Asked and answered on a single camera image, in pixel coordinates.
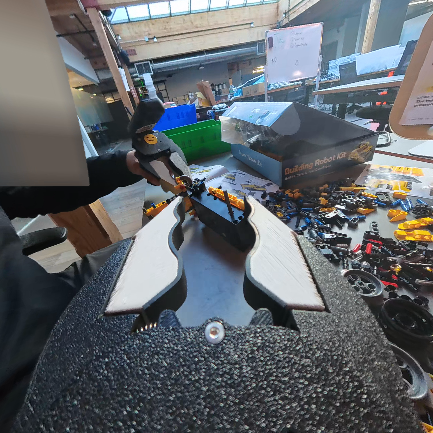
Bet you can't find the brown cardboard box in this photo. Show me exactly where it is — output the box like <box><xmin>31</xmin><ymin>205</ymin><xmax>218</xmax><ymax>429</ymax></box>
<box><xmin>196</xmin><ymin>80</ymin><xmax>218</xmax><ymax>107</ymax></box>

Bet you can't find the person's left forearm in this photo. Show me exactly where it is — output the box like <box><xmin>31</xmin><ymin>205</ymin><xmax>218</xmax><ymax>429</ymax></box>
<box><xmin>0</xmin><ymin>150</ymin><xmax>143</xmax><ymax>220</ymax></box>

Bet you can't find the blue plastic bin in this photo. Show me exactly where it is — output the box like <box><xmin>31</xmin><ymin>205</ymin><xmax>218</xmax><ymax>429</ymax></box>
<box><xmin>153</xmin><ymin>103</ymin><xmax>198</xmax><ymax>132</ymax></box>

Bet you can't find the clear plastic bag of parts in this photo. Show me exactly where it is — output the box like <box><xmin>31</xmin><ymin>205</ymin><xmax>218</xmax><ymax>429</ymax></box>
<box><xmin>220</xmin><ymin>117</ymin><xmax>281</xmax><ymax>153</ymax></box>

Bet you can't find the black rubber tyre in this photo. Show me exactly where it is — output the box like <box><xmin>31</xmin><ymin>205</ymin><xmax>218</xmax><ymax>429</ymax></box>
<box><xmin>378</xmin><ymin>297</ymin><xmax>433</xmax><ymax>352</ymax></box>

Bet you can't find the green plastic bin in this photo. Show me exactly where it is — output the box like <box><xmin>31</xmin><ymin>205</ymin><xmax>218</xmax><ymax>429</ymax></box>
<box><xmin>162</xmin><ymin>119</ymin><xmax>232</xmax><ymax>163</ymax></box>

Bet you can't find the black laptop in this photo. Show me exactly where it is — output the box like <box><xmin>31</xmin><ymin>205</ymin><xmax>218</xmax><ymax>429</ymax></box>
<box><xmin>394</xmin><ymin>40</ymin><xmax>418</xmax><ymax>76</ymax></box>

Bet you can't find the person's left hand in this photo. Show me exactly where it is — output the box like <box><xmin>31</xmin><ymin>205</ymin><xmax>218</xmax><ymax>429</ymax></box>
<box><xmin>126</xmin><ymin>150</ymin><xmax>161</xmax><ymax>187</ymax></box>

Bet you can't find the yellow black sticker sheet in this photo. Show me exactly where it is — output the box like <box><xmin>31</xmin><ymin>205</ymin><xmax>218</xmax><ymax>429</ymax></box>
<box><xmin>357</xmin><ymin>164</ymin><xmax>433</xmax><ymax>198</ymax></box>

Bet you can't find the person's black jacket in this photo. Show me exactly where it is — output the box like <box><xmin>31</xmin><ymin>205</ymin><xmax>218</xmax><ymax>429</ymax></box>
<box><xmin>0</xmin><ymin>206</ymin><xmax>102</xmax><ymax>423</ymax></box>

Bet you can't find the whiteboard on stand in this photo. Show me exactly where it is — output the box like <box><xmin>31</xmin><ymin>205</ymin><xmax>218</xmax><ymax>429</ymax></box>
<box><xmin>264</xmin><ymin>22</ymin><xmax>324</xmax><ymax>102</ymax></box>

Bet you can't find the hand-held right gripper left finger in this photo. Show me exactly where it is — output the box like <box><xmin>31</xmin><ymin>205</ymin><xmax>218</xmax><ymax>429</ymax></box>
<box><xmin>105</xmin><ymin>196</ymin><xmax>187</xmax><ymax>317</ymax></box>

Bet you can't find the yellow grey brick vehicle model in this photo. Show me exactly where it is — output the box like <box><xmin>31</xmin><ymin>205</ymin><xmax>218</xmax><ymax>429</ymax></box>
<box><xmin>143</xmin><ymin>176</ymin><xmax>256</xmax><ymax>252</ymax></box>

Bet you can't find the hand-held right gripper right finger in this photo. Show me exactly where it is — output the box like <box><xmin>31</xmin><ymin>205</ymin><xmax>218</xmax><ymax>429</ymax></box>
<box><xmin>243</xmin><ymin>196</ymin><xmax>327</xmax><ymax>312</ymax></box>

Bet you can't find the grey desk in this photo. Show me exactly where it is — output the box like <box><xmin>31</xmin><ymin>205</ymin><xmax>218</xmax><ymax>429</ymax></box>
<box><xmin>142</xmin><ymin>134</ymin><xmax>433</xmax><ymax>427</ymax></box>

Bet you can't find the pile of loose building pieces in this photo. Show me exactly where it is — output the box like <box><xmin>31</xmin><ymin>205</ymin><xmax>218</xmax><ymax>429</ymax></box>
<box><xmin>264</xmin><ymin>181</ymin><xmax>433</xmax><ymax>305</ymax></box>

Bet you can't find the wooden post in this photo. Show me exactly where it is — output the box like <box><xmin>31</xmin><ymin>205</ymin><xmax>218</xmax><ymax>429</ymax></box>
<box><xmin>49</xmin><ymin>199</ymin><xmax>124</xmax><ymax>258</ymax></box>

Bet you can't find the printed instruction sheet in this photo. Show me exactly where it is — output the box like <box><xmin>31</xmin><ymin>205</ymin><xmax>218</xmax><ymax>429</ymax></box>
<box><xmin>399</xmin><ymin>41</ymin><xmax>433</xmax><ymax>126</ymax></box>

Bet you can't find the blue cardboard kit box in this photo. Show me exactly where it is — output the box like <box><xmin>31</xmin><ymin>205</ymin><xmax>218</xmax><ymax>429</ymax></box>
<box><xmin>219</xmin><ymin>101</ymin><xmax>379</xmax><ymax>188</ymax></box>

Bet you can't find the open instruction booklet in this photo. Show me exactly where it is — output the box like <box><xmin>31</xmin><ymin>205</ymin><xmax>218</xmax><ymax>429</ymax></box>
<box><xmin>189</xmin><ymin>164</ymin><xmax>281</xmax><ymax>203</ymax></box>

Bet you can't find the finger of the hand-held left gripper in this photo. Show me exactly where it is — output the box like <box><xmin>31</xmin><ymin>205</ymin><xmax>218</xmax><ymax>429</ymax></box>
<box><xmin>168</xmin><ymin>150</ymin><xmax>192</xmax><ymax>180</ymax></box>
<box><xmin>148</xmin><ymin>159</ymin><xmax>179</xmax><ymax>192</ymax></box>

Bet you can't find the long wooden table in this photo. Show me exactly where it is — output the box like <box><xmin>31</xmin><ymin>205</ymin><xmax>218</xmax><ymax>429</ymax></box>
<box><xmin>313</xmin><ymin>74</ymin><xmax>405</xmax><ymax>97</ymax></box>

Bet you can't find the black chair armrest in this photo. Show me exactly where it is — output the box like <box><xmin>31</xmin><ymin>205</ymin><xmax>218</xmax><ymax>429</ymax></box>
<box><xmin>20</xmin><ymin>226</ymin><xmax>68</xmax><ymax>256</ymax></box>

